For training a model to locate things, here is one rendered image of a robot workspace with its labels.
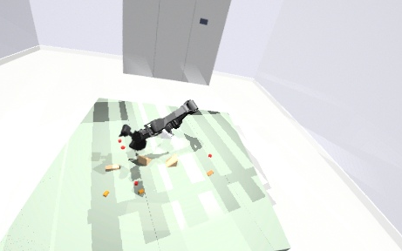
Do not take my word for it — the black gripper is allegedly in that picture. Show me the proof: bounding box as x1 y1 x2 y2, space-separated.
119 124 147 149

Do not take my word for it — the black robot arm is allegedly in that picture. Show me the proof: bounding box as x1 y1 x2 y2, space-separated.
129 99 199 151

